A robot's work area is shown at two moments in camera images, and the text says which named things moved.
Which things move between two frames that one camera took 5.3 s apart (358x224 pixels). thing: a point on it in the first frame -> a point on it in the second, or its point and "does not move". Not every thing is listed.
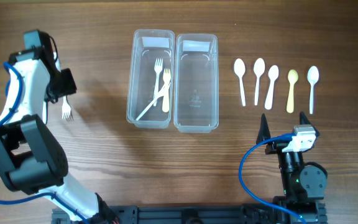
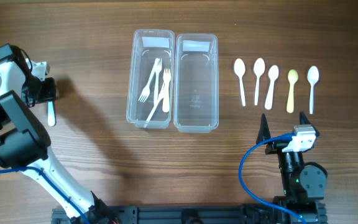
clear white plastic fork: x=66 y=108 -> x=146 y=91
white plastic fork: x=158 y=67 does not move
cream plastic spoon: x=239 y=67 does not move
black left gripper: x=64 y=84 -> x=49 y=90
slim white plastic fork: x=160 y=93 -> x=160 y=96
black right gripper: x=278 y=145 does not move
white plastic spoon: x=259 y=67 does not move
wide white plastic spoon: x=273 y=74 does not move
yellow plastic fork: x=166 y=79 does not move
